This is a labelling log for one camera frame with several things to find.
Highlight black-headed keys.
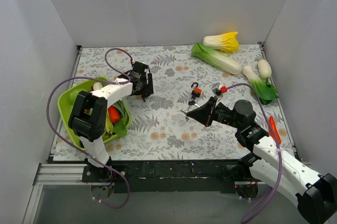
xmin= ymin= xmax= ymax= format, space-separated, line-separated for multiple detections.
xmin=187 ymin=100 xmax=200 ymax=109

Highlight orange padlock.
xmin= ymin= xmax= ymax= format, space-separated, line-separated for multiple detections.
xmin=191 ymin=82 xmax=202 ymax=100

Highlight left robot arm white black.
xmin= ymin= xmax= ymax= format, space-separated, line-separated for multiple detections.
xmin=68 ymin=62 xmax=153 ymax=182

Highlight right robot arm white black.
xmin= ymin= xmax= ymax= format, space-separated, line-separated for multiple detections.
xmin=185 ymin=98 xmax=336 ymax=223

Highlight green beans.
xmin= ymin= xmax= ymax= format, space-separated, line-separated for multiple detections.
xmin=113 ymin=100 xmax=130 ymax=123

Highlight white leek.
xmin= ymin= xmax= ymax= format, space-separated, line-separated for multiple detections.
xmin=92 ymin=82 xmax=103 ymax=91

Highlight orange bell pepper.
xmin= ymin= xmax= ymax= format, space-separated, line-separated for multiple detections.
xmin=107 ymin=105 xmax=122 ymax=124

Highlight floral table mat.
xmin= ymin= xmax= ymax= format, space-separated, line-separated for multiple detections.
xmin=52 ymin=44 xmax=297 ymax=161

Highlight green plastic basket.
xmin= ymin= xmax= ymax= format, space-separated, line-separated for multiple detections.
xmin=57 ymin=76 xmax=131 ymax=150

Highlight green napa cabbage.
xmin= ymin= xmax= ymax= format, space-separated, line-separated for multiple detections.
xmin=191 ymin=43 xmax=242 ymax=75

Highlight bok choy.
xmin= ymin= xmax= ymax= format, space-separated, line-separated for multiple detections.
xmin=242 ymin=65 xmax=279 ymax=105

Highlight orange carrot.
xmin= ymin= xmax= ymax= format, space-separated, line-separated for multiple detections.
xmin=269 ymin=116 xmax=281 ymax=144

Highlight green leafy vegetable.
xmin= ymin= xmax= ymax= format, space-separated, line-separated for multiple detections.
xmin=103 ymin=116 xmax=128 ymax=143

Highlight white radish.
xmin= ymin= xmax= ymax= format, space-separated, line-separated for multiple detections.
xmin=257 ymin=59 xmax=272 ymax=79

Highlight yellow white cabbage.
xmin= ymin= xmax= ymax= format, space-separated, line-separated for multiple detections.
xmin=203 ymin=32 xmax=239 ymax=53

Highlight green round cabbage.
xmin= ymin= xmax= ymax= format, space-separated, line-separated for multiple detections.
xmin=69 ymin=89 xmax=80 ymax=105

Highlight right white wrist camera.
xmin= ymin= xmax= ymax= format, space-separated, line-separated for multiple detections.
xmin=211 ymin=82 xmax=227 ymax=97

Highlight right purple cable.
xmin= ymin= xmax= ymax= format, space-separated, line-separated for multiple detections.
xmin=225 ymin=83 xmax=284 ymax=224

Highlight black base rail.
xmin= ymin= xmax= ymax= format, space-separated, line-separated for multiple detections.
xmin=82 ymin=160 xmax=262 ymax=198

